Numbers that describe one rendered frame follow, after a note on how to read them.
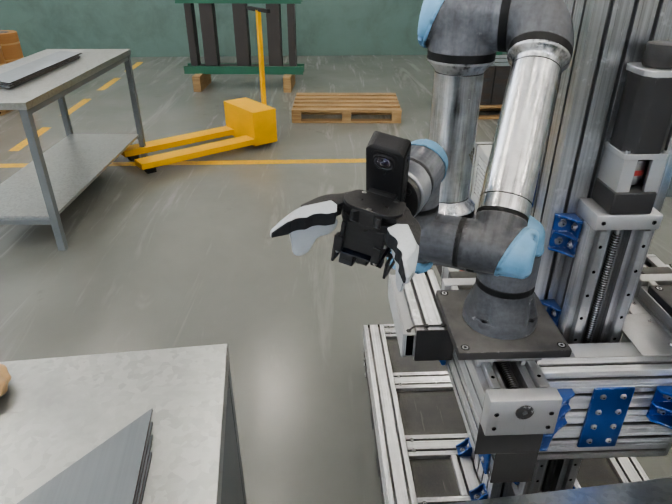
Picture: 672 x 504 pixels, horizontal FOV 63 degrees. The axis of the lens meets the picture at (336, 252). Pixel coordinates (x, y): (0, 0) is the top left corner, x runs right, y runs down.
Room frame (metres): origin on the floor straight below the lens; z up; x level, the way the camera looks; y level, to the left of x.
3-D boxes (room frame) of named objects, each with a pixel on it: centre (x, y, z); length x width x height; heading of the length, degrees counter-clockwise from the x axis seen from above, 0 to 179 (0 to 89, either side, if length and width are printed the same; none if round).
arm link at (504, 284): (0.95, -0.34, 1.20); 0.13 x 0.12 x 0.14; 67
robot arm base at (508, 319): (0.94, -0.34, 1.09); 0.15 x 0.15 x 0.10
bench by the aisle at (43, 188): (3.98, 2.09, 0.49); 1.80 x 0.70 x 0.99; 0
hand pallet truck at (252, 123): (5.04, 1.25, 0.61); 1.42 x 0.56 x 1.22; 128
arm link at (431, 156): (0.75, -0.12, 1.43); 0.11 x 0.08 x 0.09; 157
